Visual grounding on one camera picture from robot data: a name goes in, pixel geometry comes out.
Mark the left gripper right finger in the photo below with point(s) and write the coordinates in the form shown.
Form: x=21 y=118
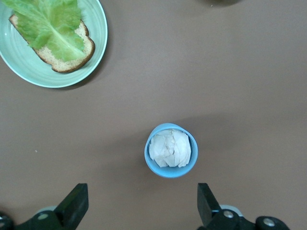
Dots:
x=208 y=210

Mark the pale green plate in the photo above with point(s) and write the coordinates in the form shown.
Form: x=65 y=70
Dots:
x=28 y=69

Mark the toasted bread slice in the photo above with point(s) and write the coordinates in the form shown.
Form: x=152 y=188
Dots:
x=67 y=65

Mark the pale green bowl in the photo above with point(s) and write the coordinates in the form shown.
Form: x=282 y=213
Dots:
x=221 y=1

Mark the green lettuce leaf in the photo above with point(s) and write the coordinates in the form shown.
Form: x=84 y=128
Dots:
x=48 y=28

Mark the white paper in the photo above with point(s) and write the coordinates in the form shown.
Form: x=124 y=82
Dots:
x=170 y=148

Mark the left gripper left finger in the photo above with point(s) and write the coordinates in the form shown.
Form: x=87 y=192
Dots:
x=72 y=208

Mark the blue plastic cup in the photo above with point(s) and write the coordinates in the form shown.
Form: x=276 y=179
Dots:
x=168 y=173

